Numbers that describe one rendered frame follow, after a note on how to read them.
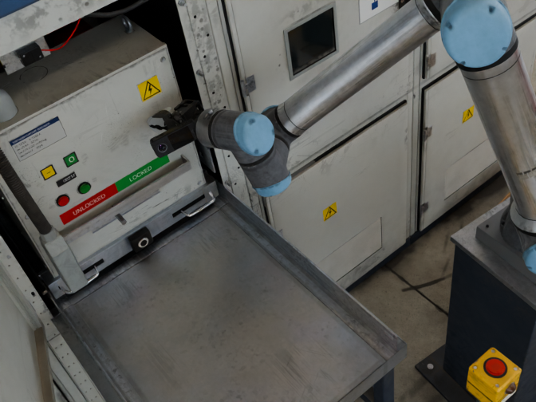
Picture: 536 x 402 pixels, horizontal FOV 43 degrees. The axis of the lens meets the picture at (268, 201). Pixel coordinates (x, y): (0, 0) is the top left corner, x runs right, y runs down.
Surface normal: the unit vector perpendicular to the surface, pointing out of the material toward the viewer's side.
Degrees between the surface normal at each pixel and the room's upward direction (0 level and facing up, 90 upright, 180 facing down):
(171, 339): 0
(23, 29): 90
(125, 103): 90
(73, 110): 90
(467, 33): 82
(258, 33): 90
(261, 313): 0
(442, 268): 0
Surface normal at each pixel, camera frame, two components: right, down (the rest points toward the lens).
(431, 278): -0.14, -0.68
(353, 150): 0.61, 0.51
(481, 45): -0.20, 0.62
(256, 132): 0.69, 0.11
